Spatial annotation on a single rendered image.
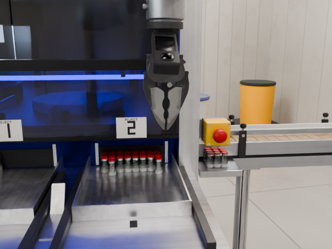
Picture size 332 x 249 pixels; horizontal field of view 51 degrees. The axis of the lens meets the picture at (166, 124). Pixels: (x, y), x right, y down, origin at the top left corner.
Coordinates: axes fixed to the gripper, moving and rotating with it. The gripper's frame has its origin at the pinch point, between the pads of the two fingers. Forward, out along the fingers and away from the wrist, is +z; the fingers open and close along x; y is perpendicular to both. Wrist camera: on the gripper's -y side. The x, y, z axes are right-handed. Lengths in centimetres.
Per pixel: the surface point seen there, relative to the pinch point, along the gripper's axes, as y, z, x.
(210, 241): -12.0, 19.4, -7.1
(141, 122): 27.5, 5.9, 4.2
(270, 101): 350, 56, -167
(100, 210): 1.6, 19.0, 14.1
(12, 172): 32, 21, 42
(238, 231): 43, 51, -31
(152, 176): 25.2, 21.1, 1.4
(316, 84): 320, 33, -210
